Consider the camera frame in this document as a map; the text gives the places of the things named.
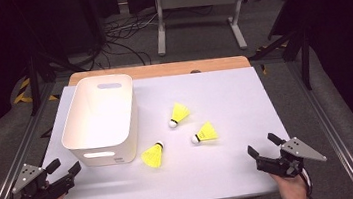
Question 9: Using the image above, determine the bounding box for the yellow plastic shuttlecock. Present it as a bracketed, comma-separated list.
[188, 119, 220, 146]
[138, 140, 167, 171]
[165, 100, 193, 130]

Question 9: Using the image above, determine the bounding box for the bundle of black floor cables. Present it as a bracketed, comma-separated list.
[101, 3, 221, 70]

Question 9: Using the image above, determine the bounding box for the black tripod stand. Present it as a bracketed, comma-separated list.
[22, 46, 89, 117]

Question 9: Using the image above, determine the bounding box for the yellow black hazard tape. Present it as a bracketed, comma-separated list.
[10, 74, 60, 106]

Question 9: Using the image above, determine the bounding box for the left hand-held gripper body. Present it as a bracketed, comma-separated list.
[9, 158, 77, 199]

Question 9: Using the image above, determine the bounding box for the person's right hand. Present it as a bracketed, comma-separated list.
[268, 168, 311, 199]

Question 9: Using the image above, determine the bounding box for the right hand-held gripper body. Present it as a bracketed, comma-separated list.
[253, 133, 329, 183]

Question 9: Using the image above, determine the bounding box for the aluminium floor rail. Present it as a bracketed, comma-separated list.
[285, 53, 353, 199]
[0, 82, 69, 199]

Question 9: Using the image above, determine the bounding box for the white plastic storage bin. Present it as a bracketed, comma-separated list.
[54, 71, 145, 172]

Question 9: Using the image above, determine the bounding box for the right hand-held gripper cable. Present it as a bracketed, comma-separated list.
[299, 168, 315, 199]

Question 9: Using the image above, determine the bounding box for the black metal stand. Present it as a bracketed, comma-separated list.
[247, 27, 315, 97]

